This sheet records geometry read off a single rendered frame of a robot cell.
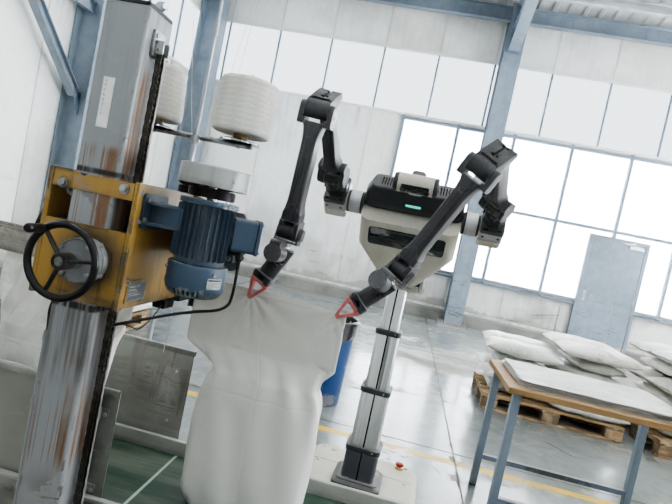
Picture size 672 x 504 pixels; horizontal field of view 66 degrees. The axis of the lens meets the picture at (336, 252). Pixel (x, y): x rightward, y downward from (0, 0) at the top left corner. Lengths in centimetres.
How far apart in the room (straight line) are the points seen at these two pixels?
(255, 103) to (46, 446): 102
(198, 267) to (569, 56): 959
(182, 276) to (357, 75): 899
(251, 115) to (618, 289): 919
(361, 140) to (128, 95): 859
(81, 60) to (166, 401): 605
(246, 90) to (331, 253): 834
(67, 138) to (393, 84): 557
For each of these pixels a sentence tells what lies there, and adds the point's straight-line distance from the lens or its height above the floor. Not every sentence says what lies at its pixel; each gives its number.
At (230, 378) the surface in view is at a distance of 167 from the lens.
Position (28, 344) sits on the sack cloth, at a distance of 196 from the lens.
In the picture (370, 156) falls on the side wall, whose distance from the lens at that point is 975.
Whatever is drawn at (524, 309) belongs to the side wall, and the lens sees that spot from 989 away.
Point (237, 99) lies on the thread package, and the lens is 147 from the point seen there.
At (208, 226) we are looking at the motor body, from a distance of 131.
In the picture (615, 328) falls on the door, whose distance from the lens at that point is 1029.
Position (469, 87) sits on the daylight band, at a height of 424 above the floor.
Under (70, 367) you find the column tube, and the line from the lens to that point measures 144.
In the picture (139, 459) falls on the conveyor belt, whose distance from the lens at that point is 209.
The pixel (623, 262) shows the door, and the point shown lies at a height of 171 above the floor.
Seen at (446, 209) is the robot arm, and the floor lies 144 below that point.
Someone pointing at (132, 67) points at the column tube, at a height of 160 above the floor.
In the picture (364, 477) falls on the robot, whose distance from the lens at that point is 238.
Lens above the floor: 134
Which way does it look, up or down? 3 degrees down
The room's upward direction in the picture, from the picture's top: 12 degrees clockwise
